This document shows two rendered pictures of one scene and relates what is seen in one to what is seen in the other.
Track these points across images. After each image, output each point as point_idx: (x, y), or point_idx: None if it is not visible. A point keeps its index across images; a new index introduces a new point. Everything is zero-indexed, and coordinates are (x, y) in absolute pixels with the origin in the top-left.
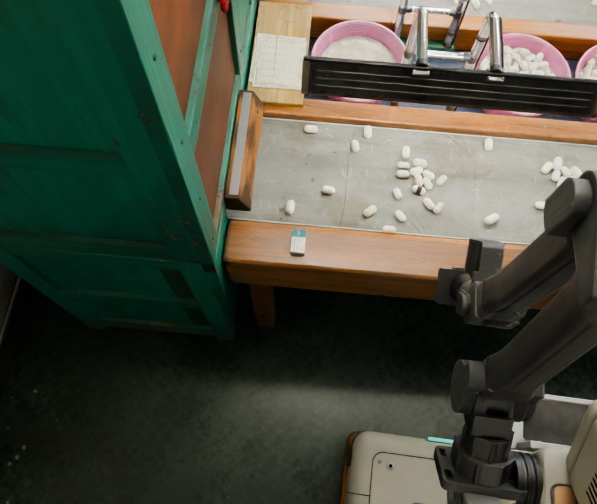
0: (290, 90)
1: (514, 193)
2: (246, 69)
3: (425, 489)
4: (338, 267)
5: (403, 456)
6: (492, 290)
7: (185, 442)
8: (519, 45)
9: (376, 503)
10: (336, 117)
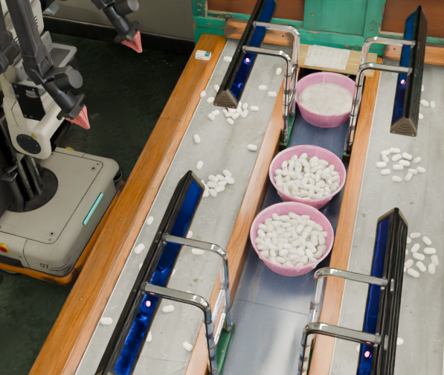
0: (304, 60)
1: (213, 155)
2: (322, 44)
3: (73, 182)
4: (184, 69)
5: (95, 175)
6: None
7: (151, 123)
8: (339, 185)
9: (76, 159)
10: (283, 79)
